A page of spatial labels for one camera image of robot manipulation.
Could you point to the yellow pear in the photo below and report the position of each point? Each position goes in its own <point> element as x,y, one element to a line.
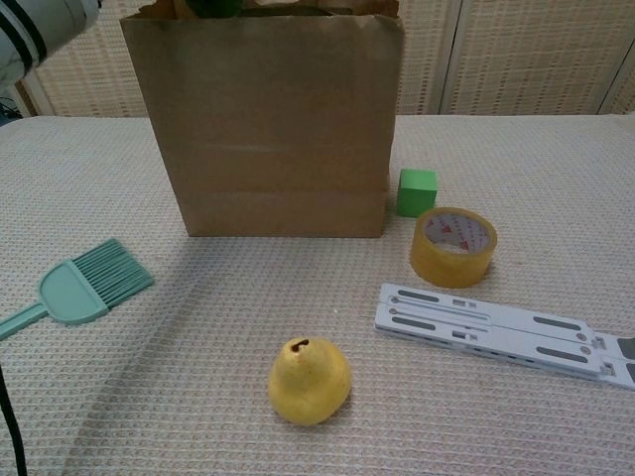
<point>310,384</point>

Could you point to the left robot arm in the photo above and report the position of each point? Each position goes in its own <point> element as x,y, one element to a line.
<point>30,35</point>

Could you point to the brown paper bag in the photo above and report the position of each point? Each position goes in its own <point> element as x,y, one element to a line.
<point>273,149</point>

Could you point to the green cube block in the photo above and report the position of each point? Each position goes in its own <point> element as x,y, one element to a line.
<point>417,193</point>

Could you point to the clear packing tape roll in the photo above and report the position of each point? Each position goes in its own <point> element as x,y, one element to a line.
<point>446,270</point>

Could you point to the white folded laptop stand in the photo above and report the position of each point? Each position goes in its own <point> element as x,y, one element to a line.
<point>446,317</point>

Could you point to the beige woven tablecloth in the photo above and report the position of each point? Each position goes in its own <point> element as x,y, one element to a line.
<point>521,173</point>

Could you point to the teal plastic comb brush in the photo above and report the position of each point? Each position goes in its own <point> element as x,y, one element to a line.
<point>69,297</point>

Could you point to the woven folding screen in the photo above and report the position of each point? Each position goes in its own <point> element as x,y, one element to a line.
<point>521,49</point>

